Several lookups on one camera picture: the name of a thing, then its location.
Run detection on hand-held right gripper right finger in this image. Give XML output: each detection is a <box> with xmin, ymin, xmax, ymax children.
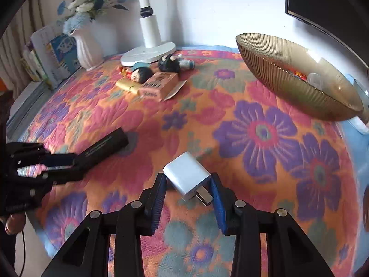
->
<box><xmin>210</xmin><ymin>172</ymin><xmax>335</xmax><ymax>277</ymax></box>

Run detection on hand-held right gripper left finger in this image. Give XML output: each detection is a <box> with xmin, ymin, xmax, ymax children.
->
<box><xmin>40</xmin><ymin>173</ymin><xmax>168</xmax><ymax>277</ymax></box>

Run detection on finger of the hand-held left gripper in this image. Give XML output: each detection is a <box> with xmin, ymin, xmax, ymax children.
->
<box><xmin>9</xmin><ymin>144</ymin><xmax>76</xmax><ymax>169</ymax></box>
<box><xmin>29</xmin><ymin>164</ymin><xmax>87</xmax><ymax>205</ymax></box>

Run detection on white charger plug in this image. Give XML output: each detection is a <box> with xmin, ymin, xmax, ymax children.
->
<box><xmin>163</xmin><ymin>151</ymin><xmax>212</xmax><ymax>207</ymax></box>

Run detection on black lighter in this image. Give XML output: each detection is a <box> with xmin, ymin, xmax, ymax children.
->
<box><xmin>75</xmin><ymin>128</ymin><xmax>130</xmax><ymax>174</ymax></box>

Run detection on gold ribbed glass bowl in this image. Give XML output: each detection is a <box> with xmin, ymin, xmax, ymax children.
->
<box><xmin>236</xmin><ymin>33</ymin><xmax>364</xmax><ymax>122</ymax></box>

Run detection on clear plastic cup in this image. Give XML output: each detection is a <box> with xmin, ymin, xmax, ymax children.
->
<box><xmin>307</xmin><ymin>73</ymin><xmax>323</xmax><ymax>89</ymax></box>

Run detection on person's left hand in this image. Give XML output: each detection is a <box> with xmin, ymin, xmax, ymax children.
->
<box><xmin>4</xmin><ymin>211</ymin><xmax>27</xmax><ymax>235</ymax></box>

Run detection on stack of books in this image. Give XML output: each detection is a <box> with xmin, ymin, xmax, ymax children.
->
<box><xmin>21</xmin><ymin>48</ymin><xmax>52</xmax><ymax>90</ymax></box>

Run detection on yellow tube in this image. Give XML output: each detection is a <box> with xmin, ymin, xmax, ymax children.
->
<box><xmin>116</xmin><ymin>79</ymin><xmax>142</xmax><ymax>96</ymax></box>

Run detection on blue cover workbook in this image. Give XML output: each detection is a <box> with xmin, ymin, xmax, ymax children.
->
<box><xmin>46</xmin><ymin>33</ymin><xmax>83</xmax><ymax>75</ymax></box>

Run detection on white ribbed vase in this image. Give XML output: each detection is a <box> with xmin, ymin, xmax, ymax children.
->
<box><xmin>69</xmin><ymin>24</ymin><xmax>105</xmax><ymax>71</ymax></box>

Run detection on small pink box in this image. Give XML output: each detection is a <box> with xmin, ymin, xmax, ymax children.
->
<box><xmin>138</xmin><ymin>72</ymin><xmax>179</xmax><ymax>102</ymax></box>

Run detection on black hair red figurine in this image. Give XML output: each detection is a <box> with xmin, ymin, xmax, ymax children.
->
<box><xmin>119</xmin><ymin>62</ymin><xmax>154</xmax><ymax>82</ymax></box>

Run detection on beige curtain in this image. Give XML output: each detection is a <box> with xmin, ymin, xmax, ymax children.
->
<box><xmin>0</xmin><ymin>0</ymin><xmax>47</xmax><ymax>99</ymax></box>

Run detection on black hat figurine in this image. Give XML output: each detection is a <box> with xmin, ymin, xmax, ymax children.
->
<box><xmin>158</xmin><ymin>55</ymin><xmax>196</xmax><ymax>72</ymax></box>

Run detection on blue artificial flowers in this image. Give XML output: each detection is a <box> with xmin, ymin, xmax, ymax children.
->
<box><xmin>56</xmin><ymin>0</ymin><xmax>133</xmax><ymax>35</ymax></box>

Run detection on white desk lamp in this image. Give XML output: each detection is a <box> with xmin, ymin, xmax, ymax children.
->
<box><xmin>120</xmin><ymin>0</ymin><xmax>176</xmax><ymax>67</ymax></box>

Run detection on dark monitor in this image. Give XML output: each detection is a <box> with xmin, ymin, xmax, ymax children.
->
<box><xmin>284</xmin><ymin>0</ymin><xmax>369</xmax><ymax>70</ymax></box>

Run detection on black cable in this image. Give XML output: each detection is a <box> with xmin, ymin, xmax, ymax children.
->
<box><xmin>20</xmin><ymin>229</ymin><xmax>28</xmax><ymax>277</ymax></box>

